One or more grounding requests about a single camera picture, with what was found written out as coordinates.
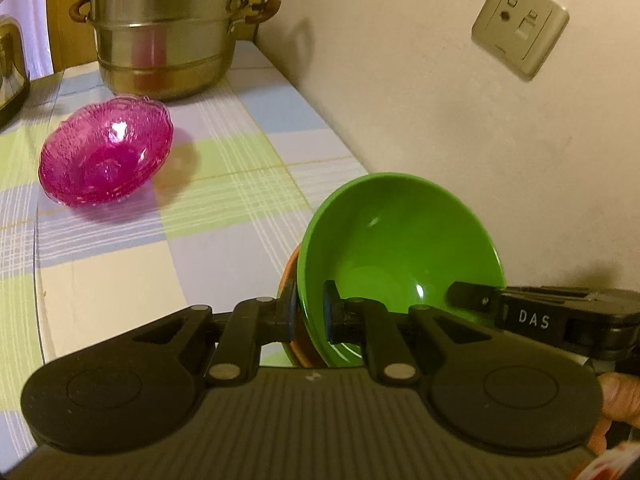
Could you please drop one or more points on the beige wall socket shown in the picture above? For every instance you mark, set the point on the beige wall socket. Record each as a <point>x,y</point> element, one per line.
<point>520,25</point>

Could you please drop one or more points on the stainless steel steamer pot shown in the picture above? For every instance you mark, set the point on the stainless steel steamer pot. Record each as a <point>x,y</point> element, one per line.
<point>160,45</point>

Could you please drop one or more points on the red and white cloth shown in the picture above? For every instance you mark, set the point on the red and white cloth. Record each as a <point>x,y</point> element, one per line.
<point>607,465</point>

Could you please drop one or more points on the green plastic bowl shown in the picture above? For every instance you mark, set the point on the green plastic bowl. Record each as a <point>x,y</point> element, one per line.
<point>400,240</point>

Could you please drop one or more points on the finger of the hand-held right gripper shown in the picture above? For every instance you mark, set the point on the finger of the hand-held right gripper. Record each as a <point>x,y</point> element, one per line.
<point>472,297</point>

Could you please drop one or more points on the orange plastic bowl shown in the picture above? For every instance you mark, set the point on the orange plastic bowl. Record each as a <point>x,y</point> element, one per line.
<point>302,355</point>

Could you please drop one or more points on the sheer pink curtain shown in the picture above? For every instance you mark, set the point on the sheer pink curtain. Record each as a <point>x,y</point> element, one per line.
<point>30,0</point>

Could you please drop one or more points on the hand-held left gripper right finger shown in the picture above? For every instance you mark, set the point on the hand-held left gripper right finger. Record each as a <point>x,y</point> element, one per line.
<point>328,310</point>

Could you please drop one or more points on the checked pastel tablecloth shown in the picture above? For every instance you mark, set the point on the checked pastel tablecloth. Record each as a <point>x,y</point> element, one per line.
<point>200,170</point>

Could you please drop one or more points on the large pink glass bowl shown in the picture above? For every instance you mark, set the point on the large pink glass bowl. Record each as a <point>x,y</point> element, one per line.
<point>100,160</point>

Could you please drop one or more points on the stainless steel kettle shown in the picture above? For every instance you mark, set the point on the stainless steel kettle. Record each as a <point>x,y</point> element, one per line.
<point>10,70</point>

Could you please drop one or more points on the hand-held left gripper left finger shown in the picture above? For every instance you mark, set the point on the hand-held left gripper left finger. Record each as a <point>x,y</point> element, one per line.
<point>291,310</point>

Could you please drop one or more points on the person's right hand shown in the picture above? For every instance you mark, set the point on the person's right hand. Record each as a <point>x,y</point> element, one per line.
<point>617,400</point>

